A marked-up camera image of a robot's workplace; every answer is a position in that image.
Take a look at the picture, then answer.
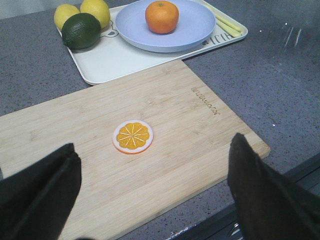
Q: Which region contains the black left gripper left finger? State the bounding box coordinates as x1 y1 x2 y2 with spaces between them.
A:
0 143 82 240

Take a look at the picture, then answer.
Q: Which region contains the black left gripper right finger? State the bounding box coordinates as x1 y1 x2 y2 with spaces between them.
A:
227 133 320 240

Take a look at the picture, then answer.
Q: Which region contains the light blue plate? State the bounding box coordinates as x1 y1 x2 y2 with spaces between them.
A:
115 0 217 53

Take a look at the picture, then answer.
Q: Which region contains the orange fruit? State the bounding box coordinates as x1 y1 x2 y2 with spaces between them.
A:
144 0 180 34

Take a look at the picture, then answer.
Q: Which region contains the cream white tray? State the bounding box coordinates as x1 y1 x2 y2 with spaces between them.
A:
69 4 248 85

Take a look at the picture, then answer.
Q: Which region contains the orange slice piece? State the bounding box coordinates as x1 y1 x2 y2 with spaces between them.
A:
112 119 154 154

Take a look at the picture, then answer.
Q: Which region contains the wooden cutting board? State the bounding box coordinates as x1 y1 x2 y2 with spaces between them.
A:
0 60 270 240

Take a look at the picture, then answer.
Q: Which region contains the dark green lime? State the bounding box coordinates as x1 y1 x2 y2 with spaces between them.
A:
61 13 101 50

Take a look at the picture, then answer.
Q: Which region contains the yellow plastic fork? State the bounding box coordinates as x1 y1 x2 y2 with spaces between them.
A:
216 15 242 33

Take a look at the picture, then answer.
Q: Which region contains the yellow lemon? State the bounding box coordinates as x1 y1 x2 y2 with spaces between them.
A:
54 3 80 30
80 0 111 29

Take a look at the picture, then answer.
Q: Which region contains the yellow plastic knife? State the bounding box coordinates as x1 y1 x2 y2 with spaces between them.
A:
202 0 243 38

